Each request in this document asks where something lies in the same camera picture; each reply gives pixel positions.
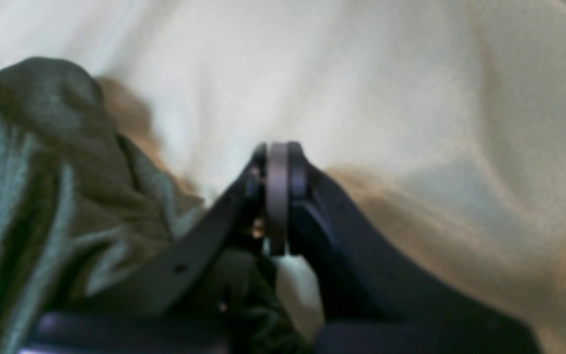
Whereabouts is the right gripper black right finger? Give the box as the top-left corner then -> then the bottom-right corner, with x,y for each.
285,143 -> 540,354

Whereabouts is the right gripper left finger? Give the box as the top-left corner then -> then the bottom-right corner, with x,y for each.
19,143 -> 289,354

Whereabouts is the green long-sleeve T-shirt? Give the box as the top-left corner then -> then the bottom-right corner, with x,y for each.
0,44 -> 313,354

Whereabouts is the light green table cloth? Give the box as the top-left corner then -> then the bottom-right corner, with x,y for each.
0,0 -> 566,354

